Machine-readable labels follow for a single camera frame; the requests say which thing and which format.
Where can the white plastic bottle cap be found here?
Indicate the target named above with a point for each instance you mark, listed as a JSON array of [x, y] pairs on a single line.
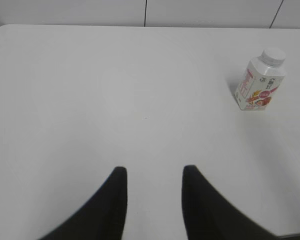
[[274, 57]]

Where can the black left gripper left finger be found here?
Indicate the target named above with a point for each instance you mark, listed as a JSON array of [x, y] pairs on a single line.
[[102, 217]]

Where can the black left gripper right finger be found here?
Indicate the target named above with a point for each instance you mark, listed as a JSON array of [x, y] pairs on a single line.
[[208, 215]]

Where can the white yili yogurt bottle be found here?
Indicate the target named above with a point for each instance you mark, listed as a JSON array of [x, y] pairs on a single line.
[[259, 85]]

